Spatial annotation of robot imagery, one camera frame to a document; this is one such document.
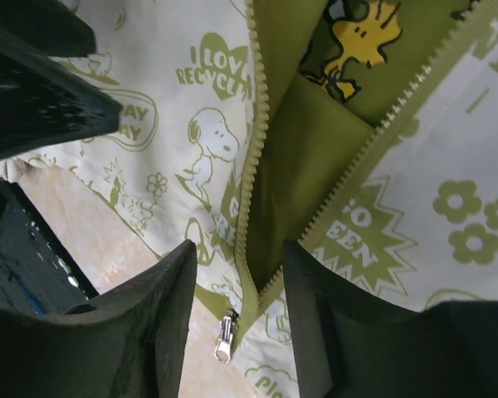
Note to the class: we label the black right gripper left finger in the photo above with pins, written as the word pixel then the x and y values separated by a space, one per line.
pixel 127 342

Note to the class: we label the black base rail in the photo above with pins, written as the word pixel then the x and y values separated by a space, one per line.
pixel 37 273

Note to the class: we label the cream green printed jacket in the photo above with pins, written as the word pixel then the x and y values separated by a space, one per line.
pixel 365 131

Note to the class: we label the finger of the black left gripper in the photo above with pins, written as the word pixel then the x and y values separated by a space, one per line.
pixel 41 102

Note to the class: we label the silver zipper pull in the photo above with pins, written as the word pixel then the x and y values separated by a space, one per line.
pixel 228 327

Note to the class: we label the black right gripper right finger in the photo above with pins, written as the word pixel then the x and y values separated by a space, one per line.
pixel 348 343

